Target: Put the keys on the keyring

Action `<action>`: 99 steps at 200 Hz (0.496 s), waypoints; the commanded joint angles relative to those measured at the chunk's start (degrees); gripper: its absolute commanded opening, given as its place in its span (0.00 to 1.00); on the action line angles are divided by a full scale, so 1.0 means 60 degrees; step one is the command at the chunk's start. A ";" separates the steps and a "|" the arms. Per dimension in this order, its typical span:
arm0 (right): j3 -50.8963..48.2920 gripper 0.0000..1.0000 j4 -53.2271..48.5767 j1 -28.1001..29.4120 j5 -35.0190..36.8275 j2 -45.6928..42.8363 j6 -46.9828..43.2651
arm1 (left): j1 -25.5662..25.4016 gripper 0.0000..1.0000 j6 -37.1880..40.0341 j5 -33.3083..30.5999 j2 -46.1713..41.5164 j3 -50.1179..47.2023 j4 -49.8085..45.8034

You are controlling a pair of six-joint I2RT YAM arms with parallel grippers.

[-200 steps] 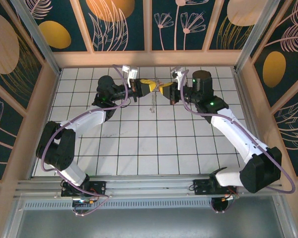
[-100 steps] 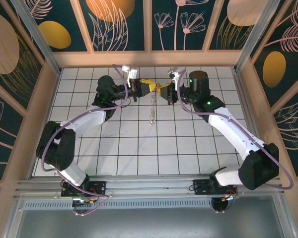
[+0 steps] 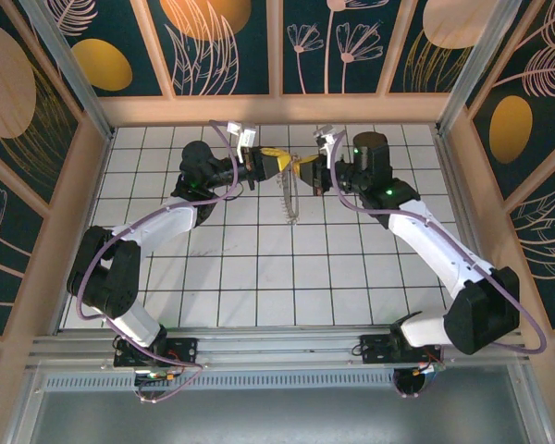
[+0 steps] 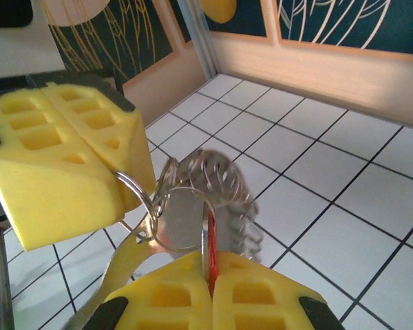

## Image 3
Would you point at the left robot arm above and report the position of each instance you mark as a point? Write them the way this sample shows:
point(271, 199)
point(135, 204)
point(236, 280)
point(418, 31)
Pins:
point(102, 282)

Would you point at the aluminium corner post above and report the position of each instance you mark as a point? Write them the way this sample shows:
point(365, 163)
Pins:
point(69, 69)
point(476, 60)

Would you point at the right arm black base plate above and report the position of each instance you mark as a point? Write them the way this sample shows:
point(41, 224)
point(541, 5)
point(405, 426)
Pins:
point(374, 349)

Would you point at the wristband keyring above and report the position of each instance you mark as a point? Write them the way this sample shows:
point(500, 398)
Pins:
point(289, 221)

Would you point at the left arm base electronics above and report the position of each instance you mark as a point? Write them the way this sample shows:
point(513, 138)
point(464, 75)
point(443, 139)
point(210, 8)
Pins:
point(155, 375)

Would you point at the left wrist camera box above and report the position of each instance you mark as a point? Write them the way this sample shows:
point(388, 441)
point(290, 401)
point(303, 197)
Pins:
point(242, 134)

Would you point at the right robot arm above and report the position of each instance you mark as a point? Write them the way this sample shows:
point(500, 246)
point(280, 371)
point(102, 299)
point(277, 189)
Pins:
point(481, 314)

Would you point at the grey metal panel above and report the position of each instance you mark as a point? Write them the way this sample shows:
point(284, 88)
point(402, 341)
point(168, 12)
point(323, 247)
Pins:
point(277, 416)

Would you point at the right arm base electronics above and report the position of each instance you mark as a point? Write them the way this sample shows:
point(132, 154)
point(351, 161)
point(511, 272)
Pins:
point(416, 379)

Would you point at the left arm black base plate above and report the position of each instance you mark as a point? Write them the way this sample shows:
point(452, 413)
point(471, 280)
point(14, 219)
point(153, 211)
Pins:
point(185, 347)

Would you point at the long aluminium mounting rail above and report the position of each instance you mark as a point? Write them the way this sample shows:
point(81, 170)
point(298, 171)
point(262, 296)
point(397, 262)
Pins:
point(277, 344)

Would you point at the side aluminium rail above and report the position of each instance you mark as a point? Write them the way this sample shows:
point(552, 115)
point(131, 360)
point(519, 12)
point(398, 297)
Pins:
point(458, 185)

